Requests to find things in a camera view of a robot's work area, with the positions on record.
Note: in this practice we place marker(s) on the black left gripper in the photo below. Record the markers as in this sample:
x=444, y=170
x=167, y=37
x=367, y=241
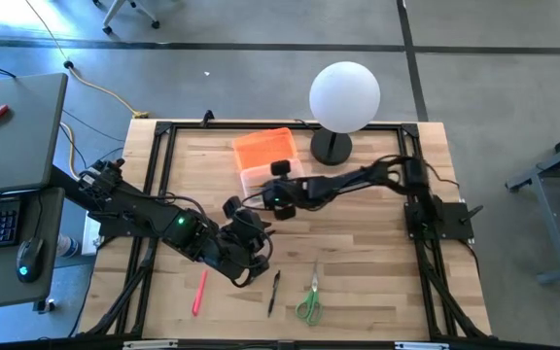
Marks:
x=236, y=248

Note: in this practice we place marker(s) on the orange-lidded clear pencil box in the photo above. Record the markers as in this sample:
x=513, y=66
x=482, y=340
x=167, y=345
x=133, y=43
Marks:
x=260, y=148

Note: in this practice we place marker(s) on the pink pen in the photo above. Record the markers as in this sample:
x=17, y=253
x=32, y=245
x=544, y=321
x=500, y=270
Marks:
x=200, y=293

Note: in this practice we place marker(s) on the office chair base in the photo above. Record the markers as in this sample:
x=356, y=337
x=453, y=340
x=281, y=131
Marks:
x=129, y=10

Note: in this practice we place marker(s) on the black computer mouse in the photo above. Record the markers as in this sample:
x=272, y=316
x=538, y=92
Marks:
x=29, y=260

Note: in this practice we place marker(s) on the white globe lamp black base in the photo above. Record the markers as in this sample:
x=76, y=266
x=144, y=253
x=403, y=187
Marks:
x=344, y=97

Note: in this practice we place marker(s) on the black aluminium table frame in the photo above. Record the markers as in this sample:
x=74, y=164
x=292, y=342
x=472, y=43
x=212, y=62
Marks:
x=348, y=126

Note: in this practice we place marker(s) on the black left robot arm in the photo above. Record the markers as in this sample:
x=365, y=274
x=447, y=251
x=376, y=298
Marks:
x=139, y=211

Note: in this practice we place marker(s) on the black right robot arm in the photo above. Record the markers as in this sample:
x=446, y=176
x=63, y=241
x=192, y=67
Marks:
x=348, y=181

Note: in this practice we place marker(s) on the long black pen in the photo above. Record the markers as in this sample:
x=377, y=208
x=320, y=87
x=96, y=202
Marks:
x=273, y=293

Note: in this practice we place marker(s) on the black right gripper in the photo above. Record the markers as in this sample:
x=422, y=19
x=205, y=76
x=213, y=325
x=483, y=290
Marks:
x=290, y=192

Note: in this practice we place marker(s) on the blue-grey metal table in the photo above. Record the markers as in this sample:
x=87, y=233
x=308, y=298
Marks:
x=552, y=194

